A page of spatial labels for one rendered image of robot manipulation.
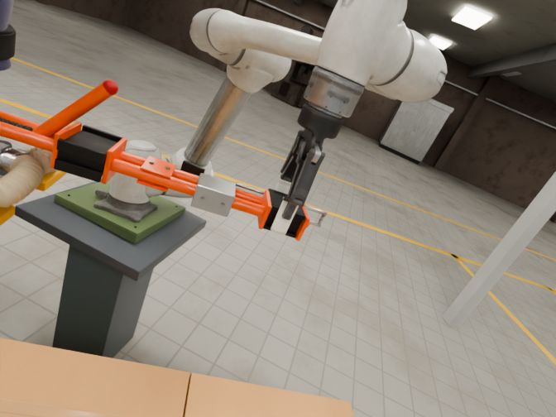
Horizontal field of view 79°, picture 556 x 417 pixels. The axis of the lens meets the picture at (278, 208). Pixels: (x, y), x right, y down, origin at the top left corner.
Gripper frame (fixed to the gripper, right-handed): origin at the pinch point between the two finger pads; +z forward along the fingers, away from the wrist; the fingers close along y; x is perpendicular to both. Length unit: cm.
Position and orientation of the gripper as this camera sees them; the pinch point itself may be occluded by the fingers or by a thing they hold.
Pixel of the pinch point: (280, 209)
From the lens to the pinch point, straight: 65.4
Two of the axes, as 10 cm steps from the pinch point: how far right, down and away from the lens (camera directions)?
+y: 0.9, 4.5, -8.9
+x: 9.2, 3.0, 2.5
